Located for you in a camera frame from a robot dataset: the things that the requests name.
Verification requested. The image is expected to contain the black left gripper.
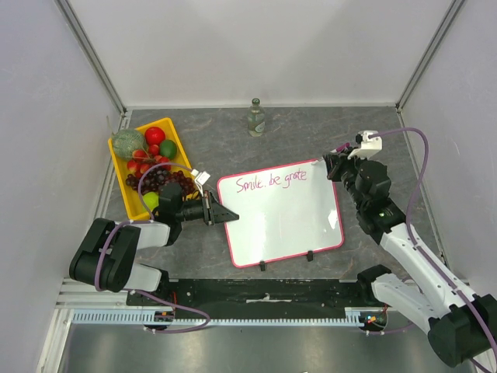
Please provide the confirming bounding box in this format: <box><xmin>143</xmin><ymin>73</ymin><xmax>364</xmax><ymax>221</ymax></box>
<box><xmin>176</xmin><ymin>190</ymin><xmax>238</xmax><ymax>226</ymax></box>

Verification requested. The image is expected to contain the magenta whiteboard marker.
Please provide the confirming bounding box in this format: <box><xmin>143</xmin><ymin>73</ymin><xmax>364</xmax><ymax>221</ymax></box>
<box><xmin>311</xmin><ymin>142</ymin><xmax>350</xmax><ymax>166</ymax></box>

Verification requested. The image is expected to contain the pink framed whiteboard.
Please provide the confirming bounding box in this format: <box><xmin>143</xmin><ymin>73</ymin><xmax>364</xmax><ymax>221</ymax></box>
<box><xmin>217</xmin><ymin>160</ymin><xmax>345</xmax><ymax>268</ymax></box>

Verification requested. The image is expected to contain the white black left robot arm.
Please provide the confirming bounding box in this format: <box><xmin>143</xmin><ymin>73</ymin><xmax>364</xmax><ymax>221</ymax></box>
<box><xmin>69</xmin><ymin>183</ymin><xmax>239</xmax><ymax>305</ymax></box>

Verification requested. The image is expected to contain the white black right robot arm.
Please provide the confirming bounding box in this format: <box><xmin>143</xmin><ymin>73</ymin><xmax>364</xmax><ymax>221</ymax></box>
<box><xmin>322</xmin><ymin>148</ymin><xmax>496</xmax><ymax>368</ymax></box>

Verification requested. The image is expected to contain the light green apple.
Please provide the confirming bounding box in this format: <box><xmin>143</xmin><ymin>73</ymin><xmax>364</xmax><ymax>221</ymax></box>
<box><xmin>142</xmin><ymin>192</ymin><xmax>159</xmax><ymax>211</ymax></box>

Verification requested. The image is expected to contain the purple grape bunch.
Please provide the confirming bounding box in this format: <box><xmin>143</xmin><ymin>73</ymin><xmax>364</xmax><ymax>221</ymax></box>
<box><xmin>141</xmin><ymin>166</ymin><xmax>197</xmax><ymax>197</ymax></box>

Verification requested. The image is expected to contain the green lime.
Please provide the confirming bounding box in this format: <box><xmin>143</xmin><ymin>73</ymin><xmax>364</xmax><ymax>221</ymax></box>
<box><xmin>159</xmin><ymin>139</ymin><xmax>178</xmax><ymax>159</ymax></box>

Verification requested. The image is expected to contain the yellow plastic bin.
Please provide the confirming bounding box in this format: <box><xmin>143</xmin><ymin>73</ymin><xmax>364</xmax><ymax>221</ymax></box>
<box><xmin>108</xmin><ymin>117</ymin><xmax>200</xmax><ymax>221</ymax></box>

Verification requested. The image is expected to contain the clear glass soda bottle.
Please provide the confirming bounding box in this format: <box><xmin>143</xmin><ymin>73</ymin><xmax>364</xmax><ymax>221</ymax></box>
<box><xmin>247</xmin><ymin>98</ymin><xmax>266</xmax><ymax>137</ymax></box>

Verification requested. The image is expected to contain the red strawberry cluster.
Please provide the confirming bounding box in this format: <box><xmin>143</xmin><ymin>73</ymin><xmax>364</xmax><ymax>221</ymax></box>
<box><xmin>126</xmin><ymin>145</ymin><xmax>169</xmax><ymax>177</ymax></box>

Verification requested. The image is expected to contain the red apple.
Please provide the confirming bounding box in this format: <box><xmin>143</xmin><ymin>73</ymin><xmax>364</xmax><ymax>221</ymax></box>
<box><xmin>144</xmin><ymin>126</ymin><xmax>166</xmax><ymax>145</ymax></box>

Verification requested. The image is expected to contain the green netted melon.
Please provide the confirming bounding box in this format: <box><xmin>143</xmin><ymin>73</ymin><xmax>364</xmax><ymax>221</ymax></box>
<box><xmin>111</xmin><ymin>128</ymin><xmax>145</xmax><ymax>161</ymax></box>

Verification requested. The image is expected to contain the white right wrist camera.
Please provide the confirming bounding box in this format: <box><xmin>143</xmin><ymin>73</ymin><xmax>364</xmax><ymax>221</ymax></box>
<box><xmin>347</xmin><ymin>131</ymin><xmax>383</xmax><ymax>159</ymax></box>

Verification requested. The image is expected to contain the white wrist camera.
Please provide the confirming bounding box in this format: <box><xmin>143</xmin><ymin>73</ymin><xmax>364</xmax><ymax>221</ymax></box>
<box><xmin>190</xmin><ymin>169</ymin><xmax>210</xmax><ymax>193</ymax></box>
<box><xmin>347</xmin><ymin>131</ymin><xmax>383</xmax><ymax>159</ymax></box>

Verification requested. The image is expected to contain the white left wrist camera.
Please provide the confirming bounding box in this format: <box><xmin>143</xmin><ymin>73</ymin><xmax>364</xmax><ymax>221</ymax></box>
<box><xmin>190</xmin><ymin>169</ymin><xmax>210</xmax><ymax>193</ymax></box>

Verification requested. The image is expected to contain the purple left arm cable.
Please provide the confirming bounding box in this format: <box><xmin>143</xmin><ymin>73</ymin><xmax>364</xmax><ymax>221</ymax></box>
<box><xmin>92</xmin><ymin>162</ymin><xmax>213</xmax><ymax>336</ymax></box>

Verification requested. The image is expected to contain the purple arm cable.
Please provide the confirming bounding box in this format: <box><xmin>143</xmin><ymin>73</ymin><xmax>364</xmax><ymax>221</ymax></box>
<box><xmin>374</xmin><ymin>127</ymin><xmax>497</xmax><ymax>373</ymax></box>
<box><xmin>92</xmin><ymin>162</ymin><xmax>213</xmax><ymax>336</ymax></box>

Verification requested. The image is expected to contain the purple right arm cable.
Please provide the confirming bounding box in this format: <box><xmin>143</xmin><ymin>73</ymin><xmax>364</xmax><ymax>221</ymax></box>
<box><xmin>374</xmin><ymin>127</ymin><xmax>497</xmax><ymax>373</ymax></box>

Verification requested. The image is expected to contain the white cable duct rail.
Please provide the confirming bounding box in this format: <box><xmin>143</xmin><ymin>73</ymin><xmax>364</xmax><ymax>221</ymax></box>
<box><xmin>71</xmin><ymin>309</ymin><xmax>364</xmax><ymax>327</ymax></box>

